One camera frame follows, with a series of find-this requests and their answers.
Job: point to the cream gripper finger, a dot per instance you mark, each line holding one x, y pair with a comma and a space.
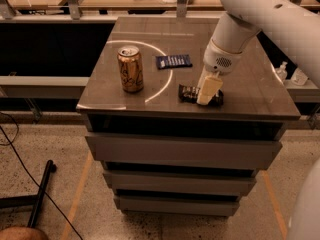
202, 77
211, 86

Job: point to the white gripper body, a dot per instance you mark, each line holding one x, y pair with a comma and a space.
220, 61

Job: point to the black chocolate rxbar wrapper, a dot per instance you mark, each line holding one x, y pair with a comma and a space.
189, 94

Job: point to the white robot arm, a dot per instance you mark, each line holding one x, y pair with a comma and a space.
295, 31

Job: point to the blue snack bar wrapper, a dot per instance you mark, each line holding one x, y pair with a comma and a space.
173, 61

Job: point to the clear sanitizer bottle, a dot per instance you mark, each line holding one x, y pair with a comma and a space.
281, 71

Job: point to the gold soda can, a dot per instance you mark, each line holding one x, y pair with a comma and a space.
131, 68

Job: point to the grey drawer cabinet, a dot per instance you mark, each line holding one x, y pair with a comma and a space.
163, 155

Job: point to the black chair base leg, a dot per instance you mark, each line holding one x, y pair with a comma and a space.
34, 201

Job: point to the brown round object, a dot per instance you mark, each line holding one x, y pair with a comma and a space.
22, 233

